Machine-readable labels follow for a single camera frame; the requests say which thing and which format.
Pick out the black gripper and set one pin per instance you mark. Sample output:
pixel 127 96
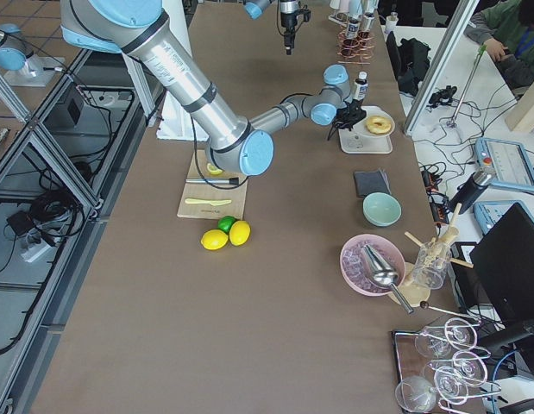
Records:
pixel 352 114
pixel 287 21

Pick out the glazed ring donut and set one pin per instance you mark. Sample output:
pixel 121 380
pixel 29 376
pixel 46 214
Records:
pixel 379 125

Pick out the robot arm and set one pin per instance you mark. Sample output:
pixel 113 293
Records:
pixel 289 12
pixel 141 30

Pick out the cream rabbit tray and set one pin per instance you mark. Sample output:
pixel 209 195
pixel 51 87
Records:
pixel 359 140

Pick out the dark tea bottle on tray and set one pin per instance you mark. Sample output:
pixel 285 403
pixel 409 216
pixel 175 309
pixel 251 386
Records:
pixel 361 87

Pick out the dark glass tray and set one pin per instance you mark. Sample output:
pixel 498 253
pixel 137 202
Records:
pixel 409 362

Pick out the dark bottle in rack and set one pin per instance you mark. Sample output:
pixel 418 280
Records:
pixel 352 28

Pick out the grey folded cloth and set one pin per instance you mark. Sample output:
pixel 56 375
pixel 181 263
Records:
pixel 371 182

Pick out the black backpack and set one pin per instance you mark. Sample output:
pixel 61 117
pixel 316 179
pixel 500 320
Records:
pixel 409 62

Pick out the green ceramic bowl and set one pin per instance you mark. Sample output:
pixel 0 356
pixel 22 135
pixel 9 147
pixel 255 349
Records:
pixel 381 209

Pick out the steel muddler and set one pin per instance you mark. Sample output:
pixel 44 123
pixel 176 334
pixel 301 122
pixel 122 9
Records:
pixel 233 182

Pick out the black thermos bottle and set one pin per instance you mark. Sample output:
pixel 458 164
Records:
pixel 469 191

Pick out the half lemon slice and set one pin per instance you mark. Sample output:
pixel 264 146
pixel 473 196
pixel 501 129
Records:
pixel 213 170

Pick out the pink ice bowl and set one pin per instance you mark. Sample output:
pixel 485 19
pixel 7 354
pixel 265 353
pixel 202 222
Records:
pixel 353 267

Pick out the metal ice scoop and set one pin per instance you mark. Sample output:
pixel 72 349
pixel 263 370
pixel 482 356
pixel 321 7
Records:
pixel 381 273

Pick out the wooden cutting board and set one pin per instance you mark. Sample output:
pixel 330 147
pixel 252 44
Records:
pixel 196 188

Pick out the upper yellow lemon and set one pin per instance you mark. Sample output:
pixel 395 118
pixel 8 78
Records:
pixel 239 232

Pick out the yellow lemon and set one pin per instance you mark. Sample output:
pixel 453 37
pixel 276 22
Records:
pixel 239 232
pixel 214 239

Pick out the green lime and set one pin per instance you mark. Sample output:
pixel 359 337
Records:
pixel 225 223

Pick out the blue teach pendant lower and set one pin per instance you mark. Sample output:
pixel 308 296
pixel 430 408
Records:
pixel 487 213

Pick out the blue teach pendant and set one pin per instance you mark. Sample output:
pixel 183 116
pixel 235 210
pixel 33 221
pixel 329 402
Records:
pixel 487 213
pixel 510 162

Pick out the clear glass pitcher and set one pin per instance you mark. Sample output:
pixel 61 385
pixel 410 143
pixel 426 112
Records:
pixel 431 265

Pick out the blue teach pendant upper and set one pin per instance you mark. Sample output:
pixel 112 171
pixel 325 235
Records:
pixel 510 162

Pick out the yellow plastic knife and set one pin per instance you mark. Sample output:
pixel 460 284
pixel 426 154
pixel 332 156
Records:
pixel 211 202

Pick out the lower yellow lemon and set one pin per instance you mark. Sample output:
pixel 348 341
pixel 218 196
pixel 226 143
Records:
pixel 214 239

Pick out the seated person green jacket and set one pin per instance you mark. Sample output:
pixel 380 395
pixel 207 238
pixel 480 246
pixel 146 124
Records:
pixel 506 30

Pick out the black monitor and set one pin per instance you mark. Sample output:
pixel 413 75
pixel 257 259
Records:
pixel 504 264

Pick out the wine glass top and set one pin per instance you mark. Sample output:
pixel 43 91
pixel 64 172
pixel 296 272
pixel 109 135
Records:
pixel 441 339

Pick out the wine glass middle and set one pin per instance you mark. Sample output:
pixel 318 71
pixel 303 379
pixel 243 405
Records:
pixel 468 365

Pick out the wine glass lying bottom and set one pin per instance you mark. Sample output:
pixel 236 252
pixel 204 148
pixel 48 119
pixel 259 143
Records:
pixel 416 394

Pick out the wine glass lower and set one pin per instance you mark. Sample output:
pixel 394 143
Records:
pixel 451 386

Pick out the white power strip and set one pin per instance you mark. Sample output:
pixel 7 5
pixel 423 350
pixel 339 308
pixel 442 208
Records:
pixel 34 247

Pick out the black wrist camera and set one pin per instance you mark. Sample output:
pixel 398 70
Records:
pixel 305 12

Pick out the copper wire bottle rack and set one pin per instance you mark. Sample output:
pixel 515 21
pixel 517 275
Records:
pixel 356 51

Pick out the wooden stand frame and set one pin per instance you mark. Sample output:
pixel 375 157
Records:
pixel 448 238

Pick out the aluminium frame post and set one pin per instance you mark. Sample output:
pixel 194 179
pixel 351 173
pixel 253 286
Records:
pixel 449 42

